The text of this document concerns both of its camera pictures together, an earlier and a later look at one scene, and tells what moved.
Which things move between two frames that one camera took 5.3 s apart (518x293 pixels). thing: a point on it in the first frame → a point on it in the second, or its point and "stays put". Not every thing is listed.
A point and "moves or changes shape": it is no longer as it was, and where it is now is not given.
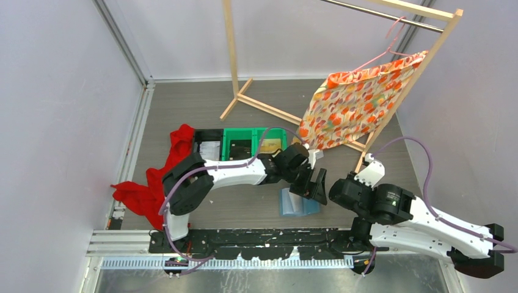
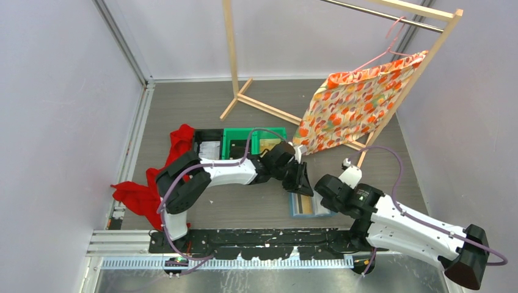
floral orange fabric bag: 350,105 stays put
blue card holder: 291,204 moves or changes shape
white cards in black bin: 210,150 stays put
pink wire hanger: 388,50 stays put
